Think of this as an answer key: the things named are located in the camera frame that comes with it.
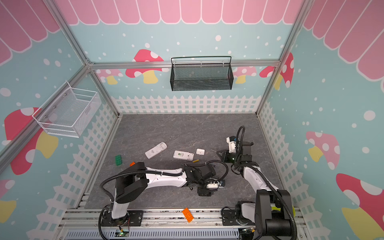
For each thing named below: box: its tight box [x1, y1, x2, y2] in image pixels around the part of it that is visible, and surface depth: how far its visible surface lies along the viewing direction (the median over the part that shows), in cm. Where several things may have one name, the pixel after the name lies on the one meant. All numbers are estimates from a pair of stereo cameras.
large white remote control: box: [145, 142, 168, 159], surface depth 101 cm
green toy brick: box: [115, 155, 123, 166], surface depth 96 cm
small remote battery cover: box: [196, 148, 205, 155], surface depth 101 cm
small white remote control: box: [173, 150, 195, 161], surface depth 98 cm
